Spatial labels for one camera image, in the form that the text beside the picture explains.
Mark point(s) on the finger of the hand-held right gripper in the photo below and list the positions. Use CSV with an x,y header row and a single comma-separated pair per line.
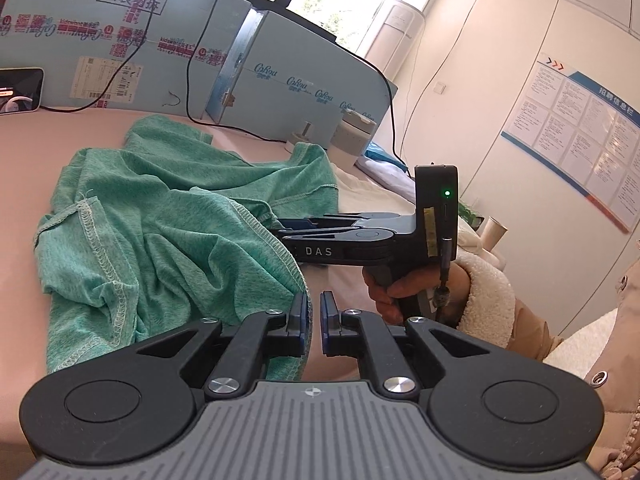
x,y
325,222
350,236

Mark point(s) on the person's right forearm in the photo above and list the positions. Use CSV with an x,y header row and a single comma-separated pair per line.
x,y
492,295

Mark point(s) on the person's right hand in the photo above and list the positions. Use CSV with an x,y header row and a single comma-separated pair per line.
x,y
400,292

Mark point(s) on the white smartphone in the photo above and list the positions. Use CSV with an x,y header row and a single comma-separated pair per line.
x,y
20,91

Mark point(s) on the white polo shirt black collar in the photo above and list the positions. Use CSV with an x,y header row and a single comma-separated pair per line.
x,y
375,192

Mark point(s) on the green package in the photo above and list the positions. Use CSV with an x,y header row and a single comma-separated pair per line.
x,y
470,212

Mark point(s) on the white air conditioner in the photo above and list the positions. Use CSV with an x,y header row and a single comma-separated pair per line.
x,y
397,35

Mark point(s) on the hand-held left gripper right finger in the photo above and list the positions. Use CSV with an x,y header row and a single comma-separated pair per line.
x,y
327,325

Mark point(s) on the plain light blue cardboard box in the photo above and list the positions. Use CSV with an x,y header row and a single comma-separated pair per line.
x,y
310,60

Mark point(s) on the blue bordered wall poster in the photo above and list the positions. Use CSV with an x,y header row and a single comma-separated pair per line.
x,y
580,135

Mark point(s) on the paper cup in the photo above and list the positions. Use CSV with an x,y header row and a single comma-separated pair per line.
x,y
494,230

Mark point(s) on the green t-shirt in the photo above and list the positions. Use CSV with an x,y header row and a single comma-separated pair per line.
x,y
175,220

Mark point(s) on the white plug adapter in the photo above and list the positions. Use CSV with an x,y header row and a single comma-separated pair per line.
x,y
300,140

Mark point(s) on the labelled light blue cardboard box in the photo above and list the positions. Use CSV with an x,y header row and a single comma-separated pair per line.
x,y
100,25

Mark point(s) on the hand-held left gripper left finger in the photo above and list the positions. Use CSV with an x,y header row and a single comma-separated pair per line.
x,y
300,325

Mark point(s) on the white tumbler grey sleeve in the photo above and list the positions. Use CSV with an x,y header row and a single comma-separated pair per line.
x,y
352,140

